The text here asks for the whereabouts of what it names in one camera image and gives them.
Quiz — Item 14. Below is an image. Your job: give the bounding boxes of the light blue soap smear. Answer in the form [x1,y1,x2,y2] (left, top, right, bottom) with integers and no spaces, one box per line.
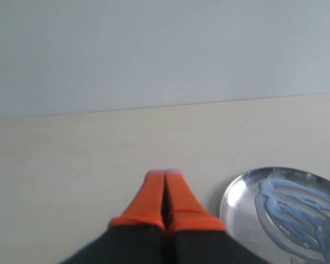
[255,178,330,263]

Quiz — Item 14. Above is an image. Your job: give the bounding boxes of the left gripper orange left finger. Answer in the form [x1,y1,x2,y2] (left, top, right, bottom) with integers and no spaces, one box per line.
[63,170,165,263]

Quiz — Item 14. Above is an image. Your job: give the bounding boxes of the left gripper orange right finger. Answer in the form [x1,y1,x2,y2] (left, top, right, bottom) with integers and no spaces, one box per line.
[165,170,266,264]

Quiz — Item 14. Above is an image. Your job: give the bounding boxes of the round steel plate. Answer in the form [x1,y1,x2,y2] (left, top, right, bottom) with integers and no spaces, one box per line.
[220,167,330,263]

